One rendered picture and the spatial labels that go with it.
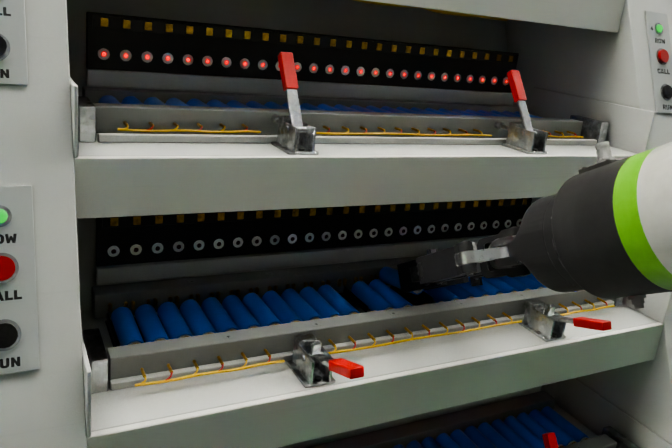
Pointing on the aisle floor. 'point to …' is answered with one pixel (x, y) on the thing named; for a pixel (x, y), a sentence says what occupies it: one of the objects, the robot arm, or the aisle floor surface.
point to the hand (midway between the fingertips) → (431, 273)
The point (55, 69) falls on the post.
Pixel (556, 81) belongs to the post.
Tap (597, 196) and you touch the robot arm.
